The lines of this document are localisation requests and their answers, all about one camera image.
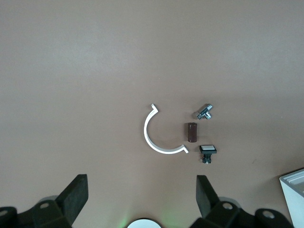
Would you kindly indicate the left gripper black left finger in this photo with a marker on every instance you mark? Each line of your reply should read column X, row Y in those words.
column 76, row 192

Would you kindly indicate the silver metal fitting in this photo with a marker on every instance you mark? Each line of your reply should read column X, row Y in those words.
column 202, row 111

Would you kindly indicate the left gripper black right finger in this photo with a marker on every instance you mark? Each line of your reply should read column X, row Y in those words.
column 204, row 194

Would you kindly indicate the brown table cover sheet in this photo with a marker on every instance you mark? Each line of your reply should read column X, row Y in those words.
column 95, row 71

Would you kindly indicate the white drawer cabinet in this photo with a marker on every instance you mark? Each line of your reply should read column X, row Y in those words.
column 297, row 206

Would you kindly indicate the dark brown terminal block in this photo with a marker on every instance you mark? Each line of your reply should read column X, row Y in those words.
column 191, row 132

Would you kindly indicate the white rectangular push button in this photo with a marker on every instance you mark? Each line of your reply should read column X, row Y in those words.
column 208, row 148

